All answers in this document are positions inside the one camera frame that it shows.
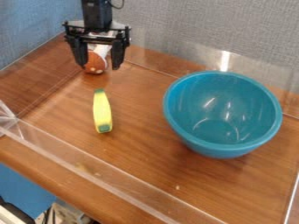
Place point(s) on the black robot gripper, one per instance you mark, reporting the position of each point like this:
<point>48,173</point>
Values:
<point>96,29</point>

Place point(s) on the brown toy mushroom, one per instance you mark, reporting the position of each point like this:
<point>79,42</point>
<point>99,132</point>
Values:
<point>97,62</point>

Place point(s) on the blue plastic bowl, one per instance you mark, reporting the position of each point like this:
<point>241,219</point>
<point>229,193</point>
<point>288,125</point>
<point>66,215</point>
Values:
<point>223,113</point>

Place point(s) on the yellow toy corn cob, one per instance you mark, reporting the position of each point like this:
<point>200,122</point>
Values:
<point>101,112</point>

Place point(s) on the clear acrylic table barrier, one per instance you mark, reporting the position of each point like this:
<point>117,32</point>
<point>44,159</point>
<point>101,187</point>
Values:
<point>135,175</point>

